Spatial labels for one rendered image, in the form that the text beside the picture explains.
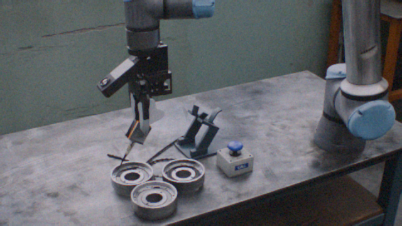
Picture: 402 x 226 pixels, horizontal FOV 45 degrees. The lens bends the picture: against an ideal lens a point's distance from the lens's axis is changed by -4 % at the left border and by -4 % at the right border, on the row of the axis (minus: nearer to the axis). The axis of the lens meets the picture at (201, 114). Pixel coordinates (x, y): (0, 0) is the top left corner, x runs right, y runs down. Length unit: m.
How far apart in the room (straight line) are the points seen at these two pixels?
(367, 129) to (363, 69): 0.15
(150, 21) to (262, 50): 2.22
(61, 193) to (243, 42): 2.10
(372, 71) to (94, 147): 0.77
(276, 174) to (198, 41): 1.80
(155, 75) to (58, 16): 1.61
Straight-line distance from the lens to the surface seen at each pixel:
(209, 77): 3.10
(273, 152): 1.38
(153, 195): 1.17
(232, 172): 1.26
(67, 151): 1.43
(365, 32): 1.15
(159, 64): 1.13
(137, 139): 1.19
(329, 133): 1.40
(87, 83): 2.82
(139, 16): 1.06
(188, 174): 1.25
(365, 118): 1.21
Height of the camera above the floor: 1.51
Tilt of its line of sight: 27 degrees down
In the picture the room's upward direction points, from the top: straight up
